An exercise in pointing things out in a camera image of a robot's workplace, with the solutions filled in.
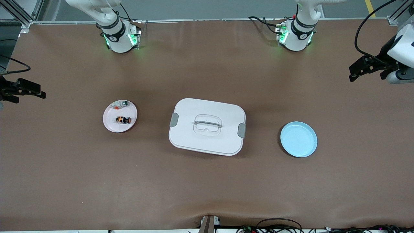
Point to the grey box latch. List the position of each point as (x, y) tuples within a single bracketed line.
[(241, 130), (174, 119)]

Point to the white lidded storage box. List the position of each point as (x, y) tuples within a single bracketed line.
[(187, 139)]

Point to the blue round plate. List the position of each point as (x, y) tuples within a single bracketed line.
[(297, 142)]

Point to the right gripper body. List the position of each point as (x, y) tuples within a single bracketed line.
[(4, 87)]

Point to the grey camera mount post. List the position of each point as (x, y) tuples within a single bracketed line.
[(207, 226)]

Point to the small white red toy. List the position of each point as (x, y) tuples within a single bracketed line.
[(124, 103)]

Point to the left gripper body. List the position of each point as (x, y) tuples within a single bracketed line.
[(383, 55)]

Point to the brown table mat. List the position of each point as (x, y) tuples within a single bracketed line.
[(207, 187)]

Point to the aluminium frame strut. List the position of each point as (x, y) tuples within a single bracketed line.
[(25, 23), (393, 21)]

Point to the pink round plate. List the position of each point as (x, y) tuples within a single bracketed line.
[(113, 127)]

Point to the orange black switch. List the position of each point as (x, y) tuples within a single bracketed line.
[(123, 120)]

